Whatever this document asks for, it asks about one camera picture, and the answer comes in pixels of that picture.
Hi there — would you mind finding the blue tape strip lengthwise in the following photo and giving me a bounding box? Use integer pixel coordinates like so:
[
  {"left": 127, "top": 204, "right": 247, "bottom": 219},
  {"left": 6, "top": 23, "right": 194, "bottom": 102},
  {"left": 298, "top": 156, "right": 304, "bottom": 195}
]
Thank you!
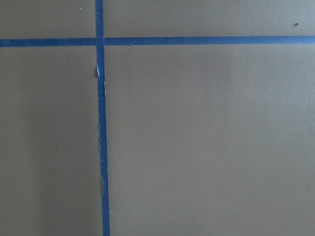
[{"left": 95, "top": 0, "right": 110, "bottom": 236}]

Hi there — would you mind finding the brown paper table cover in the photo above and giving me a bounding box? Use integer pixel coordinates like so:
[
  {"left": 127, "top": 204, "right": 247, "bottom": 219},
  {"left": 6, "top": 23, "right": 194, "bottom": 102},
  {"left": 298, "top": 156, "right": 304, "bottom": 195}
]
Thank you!
[{"left": 0, "top": 0, "right": 315, "bottom": 236}]

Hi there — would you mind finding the blue tape strip crosswise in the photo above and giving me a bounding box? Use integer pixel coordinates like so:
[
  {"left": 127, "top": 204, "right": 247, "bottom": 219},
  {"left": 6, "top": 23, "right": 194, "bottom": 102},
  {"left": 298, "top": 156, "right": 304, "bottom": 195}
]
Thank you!
[{"left": 0, "top": 36, "right": 315, "bottom": 47}]

